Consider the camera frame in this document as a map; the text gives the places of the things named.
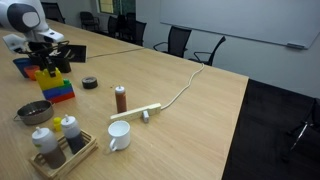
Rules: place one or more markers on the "green Lego brick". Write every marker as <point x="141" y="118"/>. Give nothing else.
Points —
<point x="67" y="83"/>

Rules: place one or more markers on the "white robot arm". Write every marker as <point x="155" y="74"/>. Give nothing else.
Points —
<point x="28" y="17"/>

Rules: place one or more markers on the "brown sauce bottle in crate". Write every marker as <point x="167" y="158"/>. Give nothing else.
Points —
<point x="46" y="143"/>

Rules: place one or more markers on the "wall whiteboard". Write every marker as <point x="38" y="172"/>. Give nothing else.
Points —
<point x="273" y="21"/>

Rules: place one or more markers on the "black tape roll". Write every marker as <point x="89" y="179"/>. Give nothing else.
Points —
<point x="89" y="82"/>

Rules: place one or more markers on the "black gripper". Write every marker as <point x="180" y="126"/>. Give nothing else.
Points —
<point x="42" y="50"/>

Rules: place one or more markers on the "blue Lego brick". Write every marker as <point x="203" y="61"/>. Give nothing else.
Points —
<point x="53" y="92"/>

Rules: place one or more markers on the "red Lego brick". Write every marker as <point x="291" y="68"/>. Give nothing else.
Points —
<point x="61" y="98"/>

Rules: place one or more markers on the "small yellow Lego block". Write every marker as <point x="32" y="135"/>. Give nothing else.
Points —
<point x="57" y="123"/>

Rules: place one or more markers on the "white plug adapter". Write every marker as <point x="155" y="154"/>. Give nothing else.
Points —
<point x="145" y="116"/>

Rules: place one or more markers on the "blue cup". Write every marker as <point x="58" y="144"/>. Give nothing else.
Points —
<point x="22" y="64"/>

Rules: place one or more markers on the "white ceramic mug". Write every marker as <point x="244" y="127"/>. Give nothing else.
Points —
<point x="119" y="132"/>

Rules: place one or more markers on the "black far office chair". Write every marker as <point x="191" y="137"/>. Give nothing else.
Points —
<point x="52" y="12"/>

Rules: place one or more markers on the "three part yellow Lego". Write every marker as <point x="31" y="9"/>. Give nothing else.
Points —
<point x="46" y="82"/>

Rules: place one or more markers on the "black office chair left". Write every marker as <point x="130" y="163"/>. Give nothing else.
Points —
<point x="211" y="54"/>

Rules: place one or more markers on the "metal bowl with handle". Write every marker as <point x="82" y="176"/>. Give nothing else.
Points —
<point x="35" y="112"/>

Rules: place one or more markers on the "brown sauce squeeze bottle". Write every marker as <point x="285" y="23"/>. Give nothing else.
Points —
<point x="120" y="95"/>

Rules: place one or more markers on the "black tray organizer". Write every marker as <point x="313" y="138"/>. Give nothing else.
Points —
<point x="62" y="64"/>

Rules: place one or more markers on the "whiteboard eraser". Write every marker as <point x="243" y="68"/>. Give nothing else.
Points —
<point x="295" y="46"/>

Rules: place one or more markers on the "black office chair middle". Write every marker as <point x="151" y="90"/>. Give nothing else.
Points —
<point x="177" y="41"/>

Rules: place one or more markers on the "orange cup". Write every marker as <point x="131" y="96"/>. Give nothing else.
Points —
<point x="30" y="71"/>

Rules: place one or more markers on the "wooden crate holder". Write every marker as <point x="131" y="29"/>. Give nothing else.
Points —
<point x="72" y="160"/>

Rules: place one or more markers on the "black office chair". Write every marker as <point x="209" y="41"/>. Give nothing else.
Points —
<point x="177" y="41"/>
<point x="211" y="54"/>
<point x="52" y="12"/>

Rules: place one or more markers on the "dark sauce squeeze bottle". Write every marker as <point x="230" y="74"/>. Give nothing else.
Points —
<point x="72" y="133"/>

